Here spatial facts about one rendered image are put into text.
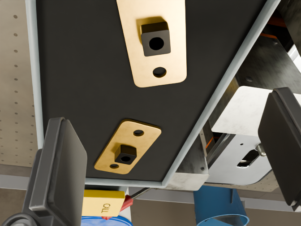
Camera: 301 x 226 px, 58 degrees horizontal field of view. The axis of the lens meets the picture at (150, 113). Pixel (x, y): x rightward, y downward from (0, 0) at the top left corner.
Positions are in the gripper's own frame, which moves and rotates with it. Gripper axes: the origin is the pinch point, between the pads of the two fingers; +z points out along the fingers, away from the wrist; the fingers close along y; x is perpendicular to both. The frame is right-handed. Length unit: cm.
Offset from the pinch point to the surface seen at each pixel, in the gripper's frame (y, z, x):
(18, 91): -41, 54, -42
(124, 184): -5.4, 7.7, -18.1
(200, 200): 23, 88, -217
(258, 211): 98, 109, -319
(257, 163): 20, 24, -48
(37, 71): -8.0, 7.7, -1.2
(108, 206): -8.8, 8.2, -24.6
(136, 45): -1.3, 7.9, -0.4
